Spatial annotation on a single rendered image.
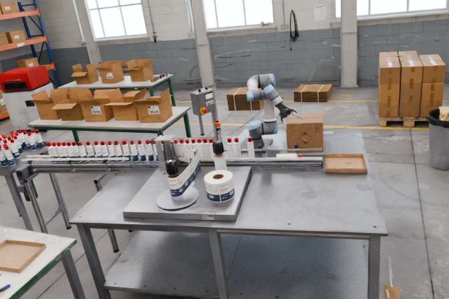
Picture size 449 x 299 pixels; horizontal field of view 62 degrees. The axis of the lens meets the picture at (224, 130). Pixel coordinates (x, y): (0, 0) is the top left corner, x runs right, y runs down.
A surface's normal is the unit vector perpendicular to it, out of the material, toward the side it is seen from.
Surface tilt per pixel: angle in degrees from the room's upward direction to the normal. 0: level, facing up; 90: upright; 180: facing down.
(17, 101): 90
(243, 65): 90
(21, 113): 90
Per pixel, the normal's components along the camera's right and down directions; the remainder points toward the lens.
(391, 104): -0.32, 0.33
